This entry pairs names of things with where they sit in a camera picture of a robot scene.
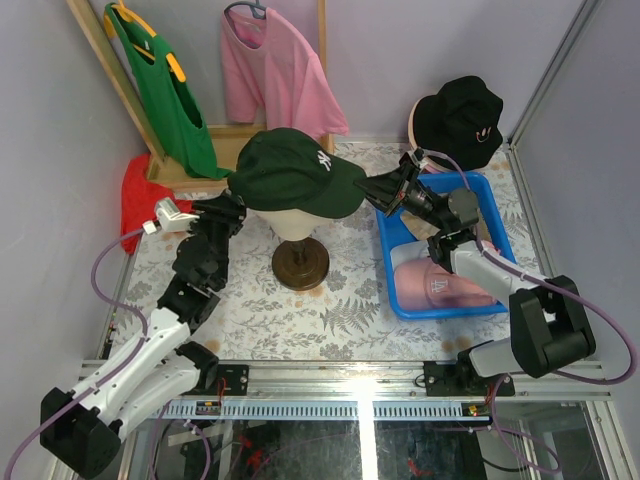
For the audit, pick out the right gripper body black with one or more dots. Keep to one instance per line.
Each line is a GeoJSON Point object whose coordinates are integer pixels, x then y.
{"type": "Point", "coordinates": [419, 199]}

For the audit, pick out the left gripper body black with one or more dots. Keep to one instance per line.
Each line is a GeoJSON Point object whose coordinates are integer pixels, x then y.
{"type": "Point", "coordinates": [220, 213]}

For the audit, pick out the dark green cap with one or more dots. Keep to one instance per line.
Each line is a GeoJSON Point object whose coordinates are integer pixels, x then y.
{"type": "Point", "coordinates": [286, 169]}

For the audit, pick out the cream foam mannequin head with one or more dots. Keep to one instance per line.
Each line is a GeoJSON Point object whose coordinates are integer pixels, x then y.
{"type": "Point", "coordinates": [292, 225]}

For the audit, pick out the black hat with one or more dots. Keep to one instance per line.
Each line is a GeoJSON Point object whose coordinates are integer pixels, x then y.
{"type": "Point", "coordinates": [461, 121]}

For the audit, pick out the blue plastic bin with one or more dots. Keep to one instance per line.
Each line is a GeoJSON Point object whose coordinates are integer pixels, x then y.
{"type": "Point", "coordinates": [399, 245]}

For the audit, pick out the dark mannequin base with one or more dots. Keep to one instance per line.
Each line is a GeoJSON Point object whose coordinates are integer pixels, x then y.
{"type": "Point", "coordinates": [300, 265]}

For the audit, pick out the pink t-shirt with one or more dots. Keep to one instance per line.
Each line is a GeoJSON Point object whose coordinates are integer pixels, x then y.
{"type": "Point", "coordinates": [269, 66]}

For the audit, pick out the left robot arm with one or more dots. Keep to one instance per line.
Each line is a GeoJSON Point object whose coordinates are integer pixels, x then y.
{"type": "Point", "coordinates": [85, 426]}

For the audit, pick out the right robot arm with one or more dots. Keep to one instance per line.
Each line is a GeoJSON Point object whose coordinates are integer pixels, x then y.
{"type": "Point", "coordinates": [549, 328]}

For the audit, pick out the khaki hat in bin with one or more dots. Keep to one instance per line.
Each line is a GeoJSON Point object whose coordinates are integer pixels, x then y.
{"type": "Point", "coordinates": [423, 230]}

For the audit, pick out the wooden clothes rack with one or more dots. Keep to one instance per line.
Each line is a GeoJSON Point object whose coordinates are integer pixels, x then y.
{"type": "Point", "coordinates": [228, 139]}

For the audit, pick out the floral table mat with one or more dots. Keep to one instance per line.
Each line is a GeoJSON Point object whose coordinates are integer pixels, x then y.
{"type": "Point", "coordinates": [348, 317]}

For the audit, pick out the pink baseball cap in bin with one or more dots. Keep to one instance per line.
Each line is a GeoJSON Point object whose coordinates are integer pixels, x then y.
{"type": "Point", "coordinates": [421, 285]}

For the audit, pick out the red cloth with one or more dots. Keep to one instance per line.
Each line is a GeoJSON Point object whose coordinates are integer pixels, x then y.
{"type": "Point", "coordinates": [139, 196]}

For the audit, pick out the green tank top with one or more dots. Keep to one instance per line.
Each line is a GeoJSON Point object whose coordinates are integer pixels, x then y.
{"type": "Point", "coordinates": [170, 105]}

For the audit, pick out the yellow hanger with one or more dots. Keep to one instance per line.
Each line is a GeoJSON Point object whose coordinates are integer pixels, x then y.
{"type": "Point", "coordinates": [128, 15]}

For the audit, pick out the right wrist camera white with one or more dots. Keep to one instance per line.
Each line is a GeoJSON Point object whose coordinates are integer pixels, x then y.
{"type": "Point", "coordinates": [417, 159]}

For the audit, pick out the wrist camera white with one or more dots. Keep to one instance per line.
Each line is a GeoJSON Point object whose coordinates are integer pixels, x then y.
{"type": "Point", "coordinates": [417, 159]}
{"type": "Point", "coordinates": [169, 218]}

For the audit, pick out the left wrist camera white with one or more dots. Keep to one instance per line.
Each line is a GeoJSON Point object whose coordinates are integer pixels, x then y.
{"type": "Point", "coordinates": [169, 218]}

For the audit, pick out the aluminium rail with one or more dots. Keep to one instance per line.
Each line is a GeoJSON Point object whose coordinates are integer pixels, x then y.
{"type": "Point", "coordinates": [276, 390]}

